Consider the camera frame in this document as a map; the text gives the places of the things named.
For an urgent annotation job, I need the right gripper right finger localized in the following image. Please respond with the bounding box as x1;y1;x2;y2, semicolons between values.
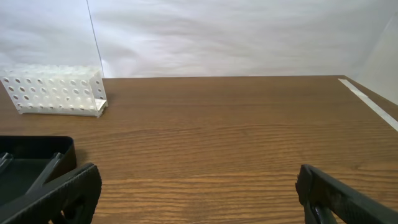
294;164;398;224

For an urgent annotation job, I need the black tray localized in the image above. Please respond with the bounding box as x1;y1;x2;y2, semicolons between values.
0;135;78;208

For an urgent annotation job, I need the clear test tube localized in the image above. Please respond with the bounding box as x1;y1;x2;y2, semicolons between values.
0;151;14;175
26;151;65;195

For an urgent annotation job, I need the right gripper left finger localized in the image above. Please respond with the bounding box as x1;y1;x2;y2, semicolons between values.
0;162;103;224

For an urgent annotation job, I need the white test tube rack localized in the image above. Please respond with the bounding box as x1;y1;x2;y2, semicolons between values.
0;63;109;118

